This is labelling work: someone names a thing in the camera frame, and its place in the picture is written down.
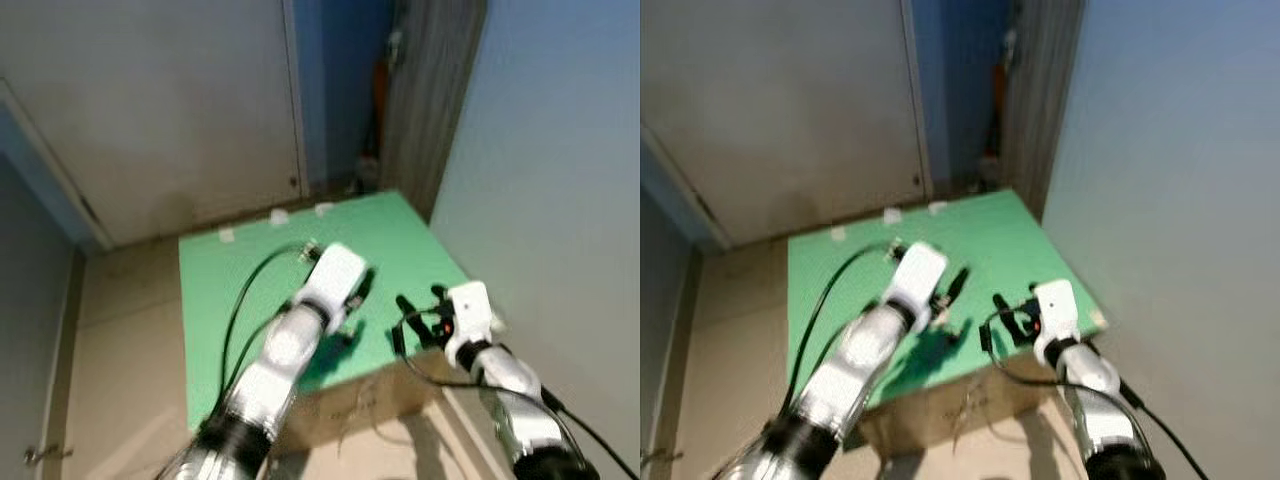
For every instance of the plain grey door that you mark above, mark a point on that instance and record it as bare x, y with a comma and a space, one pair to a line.
30, 320

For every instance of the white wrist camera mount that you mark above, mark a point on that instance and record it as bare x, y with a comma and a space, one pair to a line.
335, 272
472, 305
1057, 305
920, 270

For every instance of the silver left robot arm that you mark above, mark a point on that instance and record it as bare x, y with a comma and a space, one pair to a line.
270, 370
860, 370

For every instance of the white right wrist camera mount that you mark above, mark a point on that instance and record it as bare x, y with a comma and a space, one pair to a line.
1057, 305
472, 305

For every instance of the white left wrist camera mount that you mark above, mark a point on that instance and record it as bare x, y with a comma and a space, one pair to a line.
920, 270
335, 272

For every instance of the white door panel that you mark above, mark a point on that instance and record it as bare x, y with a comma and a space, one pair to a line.
780, 100
150, 100

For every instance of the grey wood grain door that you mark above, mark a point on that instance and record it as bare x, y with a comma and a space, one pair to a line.
430, 100
1045, 100

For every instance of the plain green board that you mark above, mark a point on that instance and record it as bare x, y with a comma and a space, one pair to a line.
400, 250
1000, 240

